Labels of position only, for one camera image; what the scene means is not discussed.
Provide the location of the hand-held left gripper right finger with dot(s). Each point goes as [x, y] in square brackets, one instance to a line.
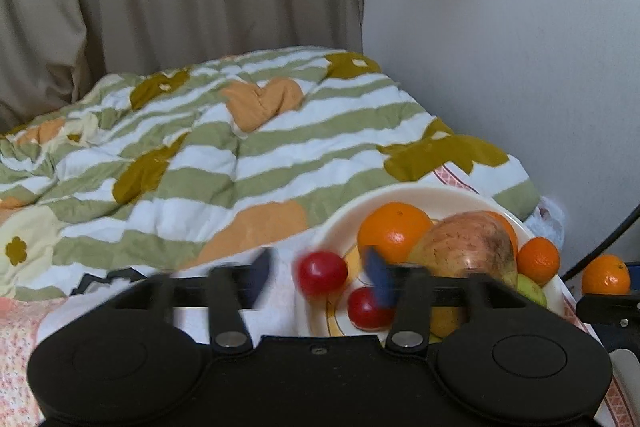
[380, 279]

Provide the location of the green striped floral quilt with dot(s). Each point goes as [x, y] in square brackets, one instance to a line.
[200, 157]

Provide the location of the white dish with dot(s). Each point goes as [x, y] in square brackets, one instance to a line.
[340, 227]

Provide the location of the white lace cloth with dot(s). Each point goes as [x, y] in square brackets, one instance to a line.
[552, 219]

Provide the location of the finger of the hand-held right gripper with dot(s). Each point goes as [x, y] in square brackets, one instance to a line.
[610, 308]
[635, 277]

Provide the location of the small orange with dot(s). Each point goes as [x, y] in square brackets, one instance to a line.
[537, 259]
[605, 274]
[395, 227]

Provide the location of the red tomato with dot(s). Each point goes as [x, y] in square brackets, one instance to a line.
[362, 310]
[322, 272]

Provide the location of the small green fruit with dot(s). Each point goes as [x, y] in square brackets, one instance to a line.
[531, 291]

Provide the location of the large yellow-red apple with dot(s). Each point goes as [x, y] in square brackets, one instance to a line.
[465, 247]

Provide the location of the pink floral printed cloth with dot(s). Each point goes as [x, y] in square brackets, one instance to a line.
[20, 357]

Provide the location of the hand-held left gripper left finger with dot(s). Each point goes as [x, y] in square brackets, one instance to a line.
[260, 279]

